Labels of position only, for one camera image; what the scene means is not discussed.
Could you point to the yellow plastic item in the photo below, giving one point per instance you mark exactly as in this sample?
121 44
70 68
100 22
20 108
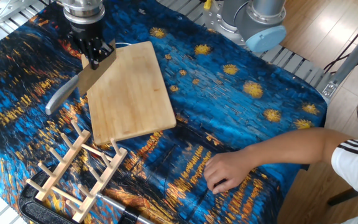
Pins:
207 4

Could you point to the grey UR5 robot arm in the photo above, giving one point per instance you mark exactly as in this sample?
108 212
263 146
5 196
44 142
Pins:
259 21

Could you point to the person's hand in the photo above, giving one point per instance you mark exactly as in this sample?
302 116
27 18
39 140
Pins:
228 171

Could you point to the starry night print tablecloth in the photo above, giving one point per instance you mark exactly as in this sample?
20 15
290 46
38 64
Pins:
213 109

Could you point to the aluminium plate with holes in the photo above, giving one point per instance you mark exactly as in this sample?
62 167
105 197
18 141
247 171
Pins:
8 7

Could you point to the aluminium frame post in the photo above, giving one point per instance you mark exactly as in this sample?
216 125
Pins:
353 57

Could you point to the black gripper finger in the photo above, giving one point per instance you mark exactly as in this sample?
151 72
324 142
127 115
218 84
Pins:
104 48
92 56

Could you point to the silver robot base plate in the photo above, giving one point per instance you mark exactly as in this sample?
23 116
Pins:
211 18

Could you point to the wooden cutting board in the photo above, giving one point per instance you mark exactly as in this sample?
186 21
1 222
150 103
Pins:
129 99

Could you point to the wooden peg rack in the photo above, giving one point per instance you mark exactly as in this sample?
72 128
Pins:
62 168

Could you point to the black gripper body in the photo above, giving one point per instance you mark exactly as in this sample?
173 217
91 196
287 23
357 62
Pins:
87 31

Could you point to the black C-clamp with steel screw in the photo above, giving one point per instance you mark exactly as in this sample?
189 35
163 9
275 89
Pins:
30 211

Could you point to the steel cleaver knife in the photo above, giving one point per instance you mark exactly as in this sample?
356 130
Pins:
61 95

